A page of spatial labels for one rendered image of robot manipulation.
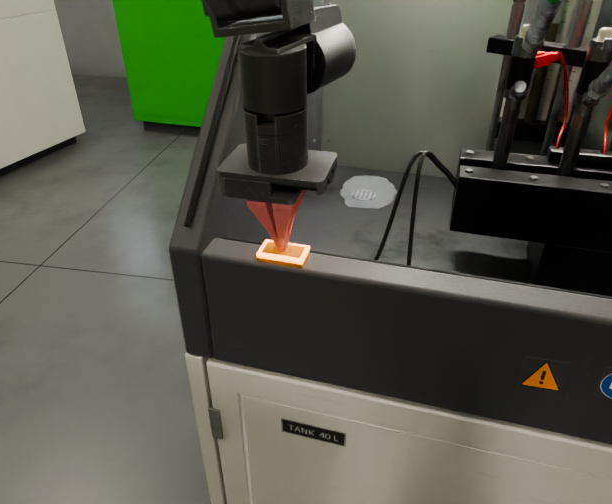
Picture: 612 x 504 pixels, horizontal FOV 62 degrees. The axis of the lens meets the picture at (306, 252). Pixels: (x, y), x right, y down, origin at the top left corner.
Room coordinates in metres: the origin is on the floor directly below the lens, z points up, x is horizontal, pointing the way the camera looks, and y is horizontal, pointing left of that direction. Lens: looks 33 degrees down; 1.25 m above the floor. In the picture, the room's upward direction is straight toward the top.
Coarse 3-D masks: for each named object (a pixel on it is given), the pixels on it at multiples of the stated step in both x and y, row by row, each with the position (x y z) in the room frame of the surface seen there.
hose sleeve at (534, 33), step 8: (544, 0) 0.50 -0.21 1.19; (560, 0) 0.50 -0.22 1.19; (544, 8) 0.50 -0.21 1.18; (552, 8) 0.50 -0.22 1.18; (536, 16) 0.52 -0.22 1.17; (544, 16) 0.51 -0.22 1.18; (552, 16) 0.51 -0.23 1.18; (536, 24) 0.53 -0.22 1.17; (544, 24) 0.52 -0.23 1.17; (528, 32) 0.55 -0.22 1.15; (536, 32) 0.54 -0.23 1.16; (544, 32) 0.54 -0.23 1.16; (528, 40) 0.56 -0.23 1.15; (536, 40) 0.55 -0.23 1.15
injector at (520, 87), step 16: (512, 48) 0.63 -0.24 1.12; (512, 64) 0.62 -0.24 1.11; (528, 64) 0.61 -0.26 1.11; (512, 80) 0.61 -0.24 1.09; (528, 80) 0.61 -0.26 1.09; (512, 96) 0.60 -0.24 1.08; (512, 112) 0.61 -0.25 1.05; (512, 128) 0.62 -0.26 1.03; (496, 144) 0.63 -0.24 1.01; (496, 160) 0.62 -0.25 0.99
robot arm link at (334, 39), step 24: (288, 0) 0.42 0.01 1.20; (312, 0) 0.45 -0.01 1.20; (216, 24) 0.46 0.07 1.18; (240, 24) 0.45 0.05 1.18; (264, 24) 0.43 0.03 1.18; (288, 24) 0.42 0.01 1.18; (312, 24) 0.48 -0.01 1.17; (336, 24) 0.51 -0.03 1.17; (336, 48) 0.49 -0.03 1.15; (336, 72) 0.49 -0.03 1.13
